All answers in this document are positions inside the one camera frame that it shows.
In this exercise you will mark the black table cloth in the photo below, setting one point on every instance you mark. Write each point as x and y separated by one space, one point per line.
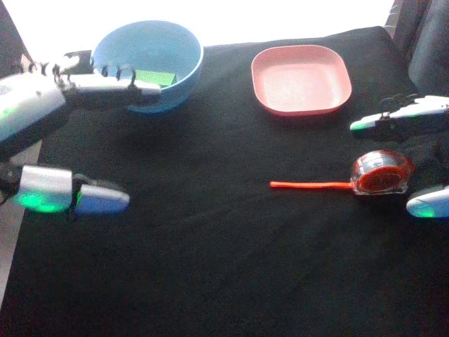
210 228

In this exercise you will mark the light blue bowl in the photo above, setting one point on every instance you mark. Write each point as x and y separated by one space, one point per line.
165 45

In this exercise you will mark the pink square plate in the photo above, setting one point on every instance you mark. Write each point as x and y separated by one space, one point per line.
301 80

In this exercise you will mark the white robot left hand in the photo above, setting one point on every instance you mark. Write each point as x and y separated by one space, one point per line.
31 102

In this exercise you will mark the green block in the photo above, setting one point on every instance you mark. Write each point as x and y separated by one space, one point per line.
158 77

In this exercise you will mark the orange tape measure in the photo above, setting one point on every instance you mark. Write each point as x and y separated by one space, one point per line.
380 175

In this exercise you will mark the dark grey chair back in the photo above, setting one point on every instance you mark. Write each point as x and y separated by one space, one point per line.
429 52

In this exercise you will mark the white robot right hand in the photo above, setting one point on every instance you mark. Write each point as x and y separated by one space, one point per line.
410 112

